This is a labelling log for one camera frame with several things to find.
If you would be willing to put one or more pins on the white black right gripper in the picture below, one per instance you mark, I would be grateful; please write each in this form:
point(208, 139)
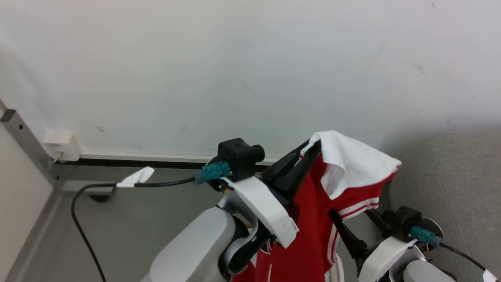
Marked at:
point(381, 258)

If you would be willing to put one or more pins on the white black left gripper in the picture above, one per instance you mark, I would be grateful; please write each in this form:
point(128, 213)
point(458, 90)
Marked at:
point(266, 207)

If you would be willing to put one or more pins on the red white sports shirt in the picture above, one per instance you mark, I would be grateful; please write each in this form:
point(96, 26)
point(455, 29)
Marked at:
point(313, 219)

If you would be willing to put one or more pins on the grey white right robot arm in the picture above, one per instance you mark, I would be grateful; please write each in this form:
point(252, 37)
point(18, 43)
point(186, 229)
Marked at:
point(428, 272)

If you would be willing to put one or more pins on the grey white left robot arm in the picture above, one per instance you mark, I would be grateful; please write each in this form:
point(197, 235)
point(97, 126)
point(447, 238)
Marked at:
point(191, 250)

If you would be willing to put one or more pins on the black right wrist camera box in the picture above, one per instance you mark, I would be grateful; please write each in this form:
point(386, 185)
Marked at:
point(401, 224)

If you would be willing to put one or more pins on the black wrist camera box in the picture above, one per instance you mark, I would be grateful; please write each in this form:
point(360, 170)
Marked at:
point(401, 224)
point(239, 158)

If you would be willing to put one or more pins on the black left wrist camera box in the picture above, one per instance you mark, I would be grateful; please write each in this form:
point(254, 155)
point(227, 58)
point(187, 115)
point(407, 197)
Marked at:
point(239, 158)

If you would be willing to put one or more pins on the white wall socket box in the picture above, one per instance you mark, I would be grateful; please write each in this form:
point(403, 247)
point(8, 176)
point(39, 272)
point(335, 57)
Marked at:
point(62, 145)

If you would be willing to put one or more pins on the grey metal frame bar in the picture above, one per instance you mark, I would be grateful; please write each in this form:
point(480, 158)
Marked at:
point(29, 150)

